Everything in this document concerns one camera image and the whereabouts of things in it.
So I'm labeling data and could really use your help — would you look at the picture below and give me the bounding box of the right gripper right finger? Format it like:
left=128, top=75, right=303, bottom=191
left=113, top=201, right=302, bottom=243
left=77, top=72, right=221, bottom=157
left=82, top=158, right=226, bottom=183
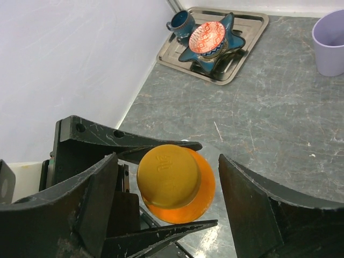
left=218, top=154, right=343, bottom=257

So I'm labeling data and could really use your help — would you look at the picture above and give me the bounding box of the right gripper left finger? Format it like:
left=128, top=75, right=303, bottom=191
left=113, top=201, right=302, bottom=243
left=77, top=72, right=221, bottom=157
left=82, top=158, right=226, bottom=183
left=1, top=154, right=118, bottom=257

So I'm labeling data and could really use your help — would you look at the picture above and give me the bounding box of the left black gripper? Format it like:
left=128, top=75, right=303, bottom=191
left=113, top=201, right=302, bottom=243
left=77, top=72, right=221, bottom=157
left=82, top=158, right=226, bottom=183
left=46, top=116, right=202, bottom=237

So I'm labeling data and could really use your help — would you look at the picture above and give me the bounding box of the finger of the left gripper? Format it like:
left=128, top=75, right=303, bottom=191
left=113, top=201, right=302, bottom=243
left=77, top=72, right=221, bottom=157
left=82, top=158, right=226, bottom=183
left=103, top=219, right=218, bottom=257

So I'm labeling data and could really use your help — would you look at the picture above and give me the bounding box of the orange juice bottle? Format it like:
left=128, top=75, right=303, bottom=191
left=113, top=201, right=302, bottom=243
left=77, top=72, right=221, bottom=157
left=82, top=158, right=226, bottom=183
left=137, top=145, right=216, bottom=224

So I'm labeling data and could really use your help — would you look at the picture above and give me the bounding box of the orange bottle cap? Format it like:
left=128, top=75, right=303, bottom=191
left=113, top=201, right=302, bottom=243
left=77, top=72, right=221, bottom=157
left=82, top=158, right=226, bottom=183
left=137, top=145, right=201, bottom=209

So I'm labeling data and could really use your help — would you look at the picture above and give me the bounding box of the dark blue teacup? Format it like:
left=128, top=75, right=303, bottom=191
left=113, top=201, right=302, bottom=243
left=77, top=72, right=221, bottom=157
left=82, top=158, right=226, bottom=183
left=166, top=10, right=196, bottom=39

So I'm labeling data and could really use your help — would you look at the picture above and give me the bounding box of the red patterned bowl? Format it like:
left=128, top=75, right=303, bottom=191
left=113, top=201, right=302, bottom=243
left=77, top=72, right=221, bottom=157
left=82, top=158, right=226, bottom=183
left=189, top=21, right=226, bottom=59

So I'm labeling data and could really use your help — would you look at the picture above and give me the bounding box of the blue star-shaped dish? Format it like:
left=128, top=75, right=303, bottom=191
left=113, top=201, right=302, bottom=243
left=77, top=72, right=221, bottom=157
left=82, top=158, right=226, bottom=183
left=178, top=12, right=246, bottom=74

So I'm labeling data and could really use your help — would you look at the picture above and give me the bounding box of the metal tray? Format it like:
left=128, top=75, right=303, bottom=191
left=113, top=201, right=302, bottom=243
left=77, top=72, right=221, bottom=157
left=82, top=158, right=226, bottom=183
left=156, top=7, right=269, bottom=85

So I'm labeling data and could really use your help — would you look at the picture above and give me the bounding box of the lavender plastic cup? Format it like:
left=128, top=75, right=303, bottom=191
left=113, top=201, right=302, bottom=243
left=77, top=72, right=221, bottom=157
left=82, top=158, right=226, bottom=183
left=312, top=10, right=343, bottom=77

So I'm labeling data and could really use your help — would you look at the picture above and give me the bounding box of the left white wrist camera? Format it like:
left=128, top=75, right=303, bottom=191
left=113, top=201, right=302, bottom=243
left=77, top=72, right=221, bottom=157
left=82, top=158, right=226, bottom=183
left=0, top=159, right=42, bottom=204

